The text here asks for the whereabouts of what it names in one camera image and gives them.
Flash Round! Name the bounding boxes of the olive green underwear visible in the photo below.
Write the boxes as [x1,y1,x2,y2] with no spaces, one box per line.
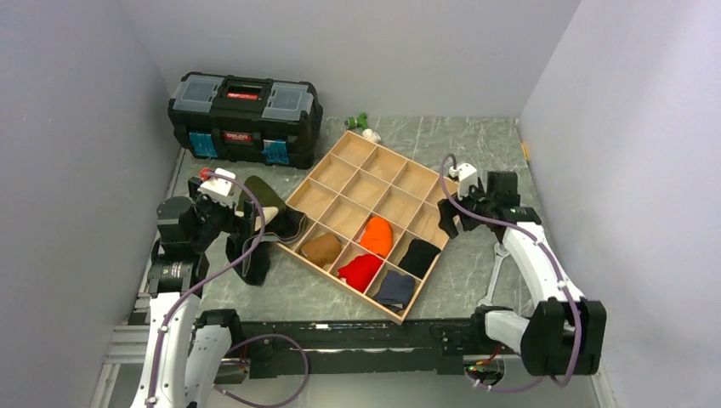
[236,175,291,232]

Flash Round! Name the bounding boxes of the orange rolled underwear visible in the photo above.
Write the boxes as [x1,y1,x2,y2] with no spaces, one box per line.
[359,216,394,258]

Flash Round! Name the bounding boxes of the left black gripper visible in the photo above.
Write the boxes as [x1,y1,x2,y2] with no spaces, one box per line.
[188,177,258,251]

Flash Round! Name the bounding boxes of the red rolled underwear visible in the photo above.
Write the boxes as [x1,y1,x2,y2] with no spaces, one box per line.
[338,253,383,292]

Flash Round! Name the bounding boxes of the black striped underwear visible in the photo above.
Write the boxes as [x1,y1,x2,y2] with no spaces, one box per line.
[225,207,308,286]

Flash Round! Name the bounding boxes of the wooden compartment tray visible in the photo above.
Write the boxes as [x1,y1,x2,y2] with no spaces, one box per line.
[281,132,469,324]

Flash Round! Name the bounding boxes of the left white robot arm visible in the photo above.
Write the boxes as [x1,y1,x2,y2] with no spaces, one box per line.
[131,169,247,407]

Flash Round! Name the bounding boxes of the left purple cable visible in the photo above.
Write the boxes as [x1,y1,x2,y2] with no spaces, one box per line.
[145,171,310,408]

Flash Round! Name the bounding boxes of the purple cable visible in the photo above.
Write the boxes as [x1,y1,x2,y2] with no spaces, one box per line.
[145,171,310,408]
[438,153,583,394]

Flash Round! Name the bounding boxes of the navy blue rolled underwear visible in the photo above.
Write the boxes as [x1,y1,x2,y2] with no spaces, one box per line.
[372,270,416,313]

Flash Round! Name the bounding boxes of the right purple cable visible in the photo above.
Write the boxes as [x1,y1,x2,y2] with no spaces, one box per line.
[438,153,583,394]

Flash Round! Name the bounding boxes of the aluminium frame rail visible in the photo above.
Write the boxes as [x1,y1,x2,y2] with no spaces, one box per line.
[89,147,196,408]

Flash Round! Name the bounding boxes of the brown rolled underwear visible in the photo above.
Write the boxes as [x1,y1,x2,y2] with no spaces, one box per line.
[300,232,343,268]

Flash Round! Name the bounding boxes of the green and white pipe fitting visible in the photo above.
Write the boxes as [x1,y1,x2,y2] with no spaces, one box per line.
[344,112,382,144]

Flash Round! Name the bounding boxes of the silver wrench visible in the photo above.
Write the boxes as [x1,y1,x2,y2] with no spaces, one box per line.
[479,242,509,306]

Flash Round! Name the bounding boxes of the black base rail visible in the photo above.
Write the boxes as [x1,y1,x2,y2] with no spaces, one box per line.
[195,309,501,379]

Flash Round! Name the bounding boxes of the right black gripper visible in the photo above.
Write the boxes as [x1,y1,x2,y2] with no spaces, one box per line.
[437,178,494,239]

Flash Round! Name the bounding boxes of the black plastic toolbox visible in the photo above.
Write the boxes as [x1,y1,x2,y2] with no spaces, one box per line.
[167,71,323,169]

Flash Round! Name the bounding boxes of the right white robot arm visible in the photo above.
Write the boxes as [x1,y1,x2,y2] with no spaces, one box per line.
[438,163,607,383]

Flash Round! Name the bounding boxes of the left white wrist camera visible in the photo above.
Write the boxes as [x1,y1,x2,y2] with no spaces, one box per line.
[198,167,239,208]

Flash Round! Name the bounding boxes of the black rolled underwear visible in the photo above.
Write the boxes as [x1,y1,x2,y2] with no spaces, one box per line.
[398,238,440,280]

